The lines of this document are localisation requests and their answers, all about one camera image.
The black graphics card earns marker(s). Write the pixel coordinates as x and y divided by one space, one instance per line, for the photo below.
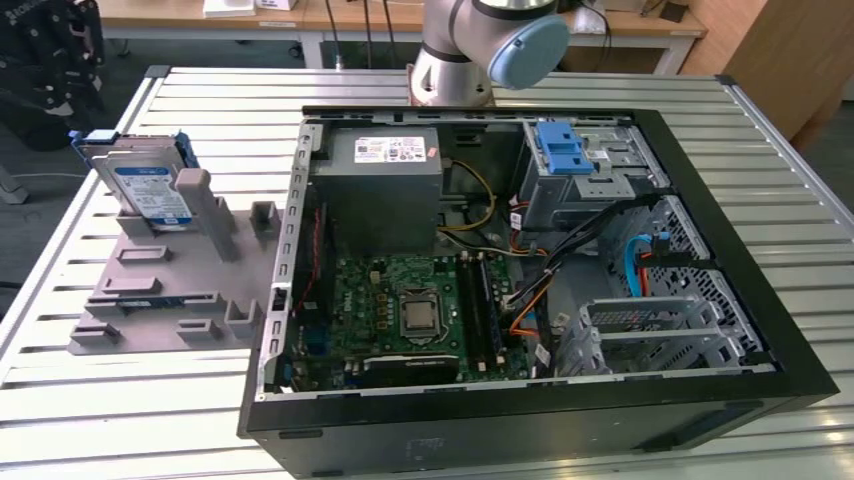
407 370

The black office chair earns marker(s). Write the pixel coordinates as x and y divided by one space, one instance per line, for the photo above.
40 135

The CPU socket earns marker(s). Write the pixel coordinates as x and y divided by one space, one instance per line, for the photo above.
423 293

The wooden desk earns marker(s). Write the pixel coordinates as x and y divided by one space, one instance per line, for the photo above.
167 22

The green motherboard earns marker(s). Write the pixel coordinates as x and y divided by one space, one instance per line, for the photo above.
361 300

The wooden cabinet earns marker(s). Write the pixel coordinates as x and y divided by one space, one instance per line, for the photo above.
788 50

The green RAM stick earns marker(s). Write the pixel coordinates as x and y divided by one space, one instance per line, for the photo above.
150 302

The black PC case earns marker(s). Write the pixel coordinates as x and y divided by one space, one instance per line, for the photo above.
534 425

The hard disk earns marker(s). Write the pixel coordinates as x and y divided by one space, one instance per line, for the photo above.
150 195

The grey parts rack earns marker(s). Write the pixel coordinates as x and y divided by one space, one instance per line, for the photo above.
174 280

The black RAM slot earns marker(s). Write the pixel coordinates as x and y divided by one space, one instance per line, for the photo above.
487 300
470 300

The white box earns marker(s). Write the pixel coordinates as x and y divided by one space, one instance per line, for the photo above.
230 7

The grey power supply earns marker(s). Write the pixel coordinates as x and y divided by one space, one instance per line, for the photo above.
374 210

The silver CPU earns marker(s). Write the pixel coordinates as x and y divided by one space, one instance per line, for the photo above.
422 316

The grey optical drive cage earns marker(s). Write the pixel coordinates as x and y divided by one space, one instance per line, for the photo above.
601 192

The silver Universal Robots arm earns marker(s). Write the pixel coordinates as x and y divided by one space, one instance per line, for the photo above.
454 30

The blue drive latch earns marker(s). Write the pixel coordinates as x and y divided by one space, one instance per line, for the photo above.
561 150

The metal disk bay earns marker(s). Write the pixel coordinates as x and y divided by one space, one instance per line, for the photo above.
668 336

